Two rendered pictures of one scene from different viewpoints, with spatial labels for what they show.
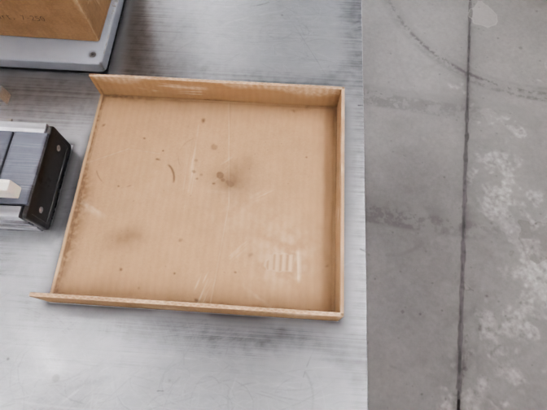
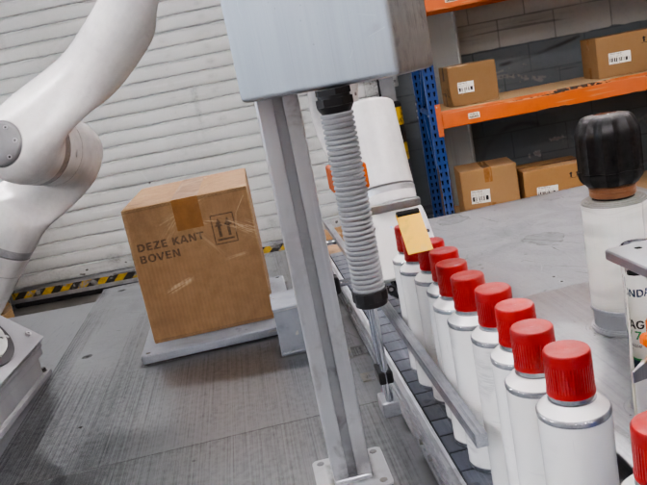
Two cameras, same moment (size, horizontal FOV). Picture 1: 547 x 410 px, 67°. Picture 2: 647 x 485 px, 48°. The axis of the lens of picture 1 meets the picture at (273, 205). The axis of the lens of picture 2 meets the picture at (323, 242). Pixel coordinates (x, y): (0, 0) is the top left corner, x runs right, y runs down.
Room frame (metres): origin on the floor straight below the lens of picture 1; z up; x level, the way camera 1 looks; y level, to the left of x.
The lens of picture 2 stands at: (0.49, 1.88, 1.30)
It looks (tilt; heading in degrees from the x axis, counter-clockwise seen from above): 13 degrees down; 261
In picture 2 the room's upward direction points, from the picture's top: 11 degrees counter-clockwise
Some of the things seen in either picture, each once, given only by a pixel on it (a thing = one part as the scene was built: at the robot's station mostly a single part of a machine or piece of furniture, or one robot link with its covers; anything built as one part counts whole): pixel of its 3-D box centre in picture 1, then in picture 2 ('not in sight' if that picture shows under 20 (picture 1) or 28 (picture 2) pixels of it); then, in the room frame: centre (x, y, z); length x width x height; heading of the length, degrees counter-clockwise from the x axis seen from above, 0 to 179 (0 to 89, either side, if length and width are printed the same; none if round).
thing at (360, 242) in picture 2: not in sight; (352, 200); (0.36, 1.23, 1.18); 0.04 x 0.04 x 0.21
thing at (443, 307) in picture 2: not in sight; (464, 351); (0.26, 1.18, 0.98); 0.05 x 0.05 x 0.20
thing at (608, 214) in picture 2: not in sight; (615, 222); (-0.04, 1.01, 1.03); 0.09 x 0.09 x 0.30
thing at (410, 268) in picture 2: not in sight; (426, 309); (0.25, 1.03, 0.98); 0.05 x 0.05 x 0.20
